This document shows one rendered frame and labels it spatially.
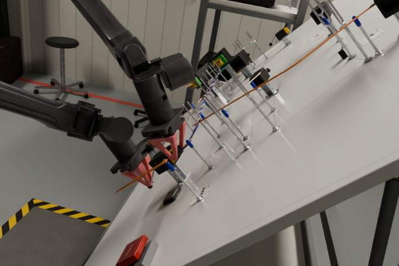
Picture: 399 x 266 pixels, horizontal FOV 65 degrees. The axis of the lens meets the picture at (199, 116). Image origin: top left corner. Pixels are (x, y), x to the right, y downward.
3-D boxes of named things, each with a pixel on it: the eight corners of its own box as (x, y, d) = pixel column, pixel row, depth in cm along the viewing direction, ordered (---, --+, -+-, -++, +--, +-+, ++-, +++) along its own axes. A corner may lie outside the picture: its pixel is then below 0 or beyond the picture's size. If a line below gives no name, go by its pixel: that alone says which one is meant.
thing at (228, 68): (245, 66, 154) (227, 43, 151) (241, 76, 138) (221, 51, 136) (234, 75, 157) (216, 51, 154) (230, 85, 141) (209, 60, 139)
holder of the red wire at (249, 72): (265, 65, 124) (247, 43, 122) (257, 78, 113) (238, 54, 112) (255, 72, 127) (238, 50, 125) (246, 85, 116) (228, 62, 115)
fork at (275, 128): (279, 129, 62) (235, 73, 59) (272, 133, 62) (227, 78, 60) (279, 124, 63) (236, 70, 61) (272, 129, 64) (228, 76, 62)
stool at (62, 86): (99, 90, 399) (101, 40, 373) (75, 108, 345) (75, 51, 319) (56, 81, 403) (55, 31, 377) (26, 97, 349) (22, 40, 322)
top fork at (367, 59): (373, 60, 58) (328, -3, 55) (363, 65, 59) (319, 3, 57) (374, 55, 59) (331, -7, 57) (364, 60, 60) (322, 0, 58)
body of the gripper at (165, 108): (186, 114, 74) (175, 85, 71) (168, 136, 66) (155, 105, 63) (162, 117, 77) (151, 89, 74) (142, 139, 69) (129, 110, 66)
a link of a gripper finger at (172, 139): (195, 147, 75) (181, 113, 72) (183, 165, 70) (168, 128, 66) (170, 149, 78) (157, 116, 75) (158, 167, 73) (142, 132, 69)
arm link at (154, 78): (128, 75, 68) (132, 79, 63) (157, 63, 70) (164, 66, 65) (141, 103, 71) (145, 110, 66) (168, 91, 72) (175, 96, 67)
